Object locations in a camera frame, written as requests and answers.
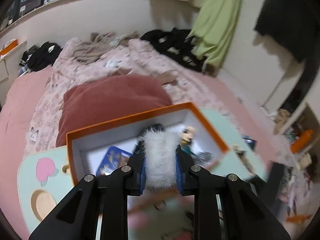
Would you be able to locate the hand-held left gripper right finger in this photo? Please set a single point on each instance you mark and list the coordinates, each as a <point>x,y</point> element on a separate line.
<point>179,175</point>

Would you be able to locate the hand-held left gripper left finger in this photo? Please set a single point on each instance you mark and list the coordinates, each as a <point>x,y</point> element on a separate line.
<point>142,173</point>

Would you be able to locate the white fluffy pompom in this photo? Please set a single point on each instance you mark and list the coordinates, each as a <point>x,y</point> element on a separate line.
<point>160,155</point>

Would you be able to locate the blue metal tin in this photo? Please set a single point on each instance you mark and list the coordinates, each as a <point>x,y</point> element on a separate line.
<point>112,160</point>

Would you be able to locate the orange cardboard box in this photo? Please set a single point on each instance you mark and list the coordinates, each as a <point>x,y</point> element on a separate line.
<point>112,135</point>

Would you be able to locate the mint cartoon desktop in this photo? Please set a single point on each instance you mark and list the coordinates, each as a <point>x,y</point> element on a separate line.
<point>25,180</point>

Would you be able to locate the smartphone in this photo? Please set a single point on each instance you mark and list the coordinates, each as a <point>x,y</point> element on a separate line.
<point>250,142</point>

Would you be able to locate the dark red pillow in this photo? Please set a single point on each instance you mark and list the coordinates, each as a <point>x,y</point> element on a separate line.
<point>112,97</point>

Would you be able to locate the beige cloth bundle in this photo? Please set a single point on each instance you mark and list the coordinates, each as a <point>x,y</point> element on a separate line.
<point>282,120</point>

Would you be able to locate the pink floral blanket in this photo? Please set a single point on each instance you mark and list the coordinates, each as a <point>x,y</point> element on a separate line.
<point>62,80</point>

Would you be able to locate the orange bottle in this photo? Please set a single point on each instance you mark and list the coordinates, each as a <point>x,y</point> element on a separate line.
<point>302,140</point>

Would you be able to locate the large black clothes pile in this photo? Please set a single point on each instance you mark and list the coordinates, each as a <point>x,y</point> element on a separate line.
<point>172,45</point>

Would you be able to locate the beige garment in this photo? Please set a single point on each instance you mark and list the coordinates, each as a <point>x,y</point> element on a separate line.
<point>92,47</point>

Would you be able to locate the white open shelf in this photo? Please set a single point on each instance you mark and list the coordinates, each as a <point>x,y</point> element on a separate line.
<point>303,115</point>

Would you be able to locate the small black clothes pile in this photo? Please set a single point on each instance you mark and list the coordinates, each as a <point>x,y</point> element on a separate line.
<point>40,55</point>

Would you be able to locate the green hanging garment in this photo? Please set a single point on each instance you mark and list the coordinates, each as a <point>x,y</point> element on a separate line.
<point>217,17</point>

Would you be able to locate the white drawer cabinet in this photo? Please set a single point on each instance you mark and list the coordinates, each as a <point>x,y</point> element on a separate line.
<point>3,66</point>

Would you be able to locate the small orange box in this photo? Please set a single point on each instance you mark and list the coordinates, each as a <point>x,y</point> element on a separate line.
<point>8,46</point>

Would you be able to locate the black hanging garment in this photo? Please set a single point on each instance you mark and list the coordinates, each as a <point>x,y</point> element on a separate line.
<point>285,17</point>

